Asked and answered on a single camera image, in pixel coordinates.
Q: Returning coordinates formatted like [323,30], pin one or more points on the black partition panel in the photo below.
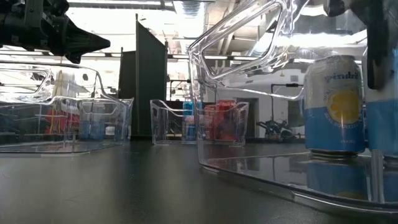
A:
[149,93]

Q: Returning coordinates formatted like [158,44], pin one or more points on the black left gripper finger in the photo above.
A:
[81,39]
[74,58]

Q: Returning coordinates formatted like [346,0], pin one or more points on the clear plastic storage bin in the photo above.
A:
[264,168]
[31,147]
[168,124]

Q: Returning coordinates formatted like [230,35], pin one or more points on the red background object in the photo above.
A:
[66,123]

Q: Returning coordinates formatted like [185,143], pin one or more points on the red Coca-Cola can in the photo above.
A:
[211,123]
[227,121]

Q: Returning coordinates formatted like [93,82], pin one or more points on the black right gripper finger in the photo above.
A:
[377,53]

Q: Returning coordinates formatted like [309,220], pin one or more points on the white blue Spindrift can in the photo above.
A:
[334,124]
[382,124]
[91,129]

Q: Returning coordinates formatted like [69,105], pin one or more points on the black pipe stand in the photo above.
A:
[292,85]

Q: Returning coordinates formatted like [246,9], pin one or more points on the black background machine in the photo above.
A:
[273,129]

